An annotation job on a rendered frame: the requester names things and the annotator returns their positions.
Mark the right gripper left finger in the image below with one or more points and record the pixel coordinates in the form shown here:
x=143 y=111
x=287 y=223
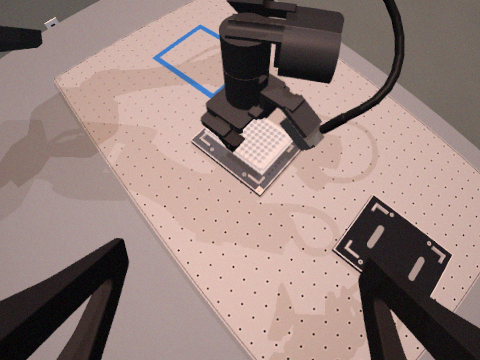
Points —
x=28 y=318

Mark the blue tape outline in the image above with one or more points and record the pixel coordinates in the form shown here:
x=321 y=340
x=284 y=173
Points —
x=179 y=73

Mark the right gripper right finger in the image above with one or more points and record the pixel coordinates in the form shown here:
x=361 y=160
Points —
x=444 y=334

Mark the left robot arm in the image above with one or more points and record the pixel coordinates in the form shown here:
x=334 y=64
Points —
x=307 y=47

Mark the white well plate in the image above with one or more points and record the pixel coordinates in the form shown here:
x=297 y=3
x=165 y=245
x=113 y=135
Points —
x=262 y=145

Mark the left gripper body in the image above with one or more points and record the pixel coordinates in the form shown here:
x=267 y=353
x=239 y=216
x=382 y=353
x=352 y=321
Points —
x=228 y=109

